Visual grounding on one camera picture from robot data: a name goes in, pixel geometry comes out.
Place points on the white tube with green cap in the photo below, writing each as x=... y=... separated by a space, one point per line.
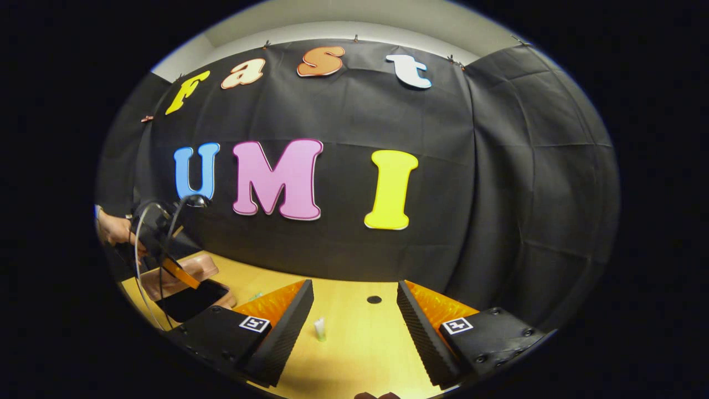
x=320 y=328

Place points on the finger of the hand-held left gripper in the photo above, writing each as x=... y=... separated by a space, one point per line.
x=180 y=272

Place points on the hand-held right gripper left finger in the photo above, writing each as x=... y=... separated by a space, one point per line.
x=285 y=335

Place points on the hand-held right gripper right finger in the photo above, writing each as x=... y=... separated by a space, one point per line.
x=424 y=338

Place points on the black backdrop cloth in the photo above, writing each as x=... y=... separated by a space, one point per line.
x=354 y=111

